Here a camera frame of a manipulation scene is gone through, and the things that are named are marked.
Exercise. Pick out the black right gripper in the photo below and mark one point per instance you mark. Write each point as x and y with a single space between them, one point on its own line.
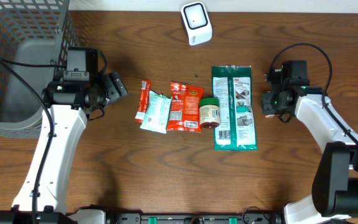
268 109

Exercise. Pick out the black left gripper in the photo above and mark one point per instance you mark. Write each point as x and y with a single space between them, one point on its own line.
115 89

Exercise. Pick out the red packet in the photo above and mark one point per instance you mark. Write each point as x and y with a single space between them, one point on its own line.
143 100

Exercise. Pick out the green white 3M package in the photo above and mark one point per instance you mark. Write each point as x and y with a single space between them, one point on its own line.
232 86

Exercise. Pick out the white small packet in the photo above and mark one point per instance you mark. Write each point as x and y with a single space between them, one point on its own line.
156 116

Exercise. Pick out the green lid jar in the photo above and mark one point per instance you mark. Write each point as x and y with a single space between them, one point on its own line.
209 112

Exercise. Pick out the red snack bag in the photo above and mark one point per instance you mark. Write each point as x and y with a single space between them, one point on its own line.
184 111

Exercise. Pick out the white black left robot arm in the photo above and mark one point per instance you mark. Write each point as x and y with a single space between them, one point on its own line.
67 102

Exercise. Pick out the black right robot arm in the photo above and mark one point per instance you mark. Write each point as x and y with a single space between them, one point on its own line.
334 196

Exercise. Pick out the white barcode scanner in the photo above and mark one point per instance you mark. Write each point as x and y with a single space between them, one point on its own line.
196 23

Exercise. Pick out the grey mesh basket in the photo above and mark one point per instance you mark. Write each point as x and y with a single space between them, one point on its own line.
34 39

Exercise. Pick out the black mounting rail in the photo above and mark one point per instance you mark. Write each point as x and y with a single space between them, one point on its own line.
197 218

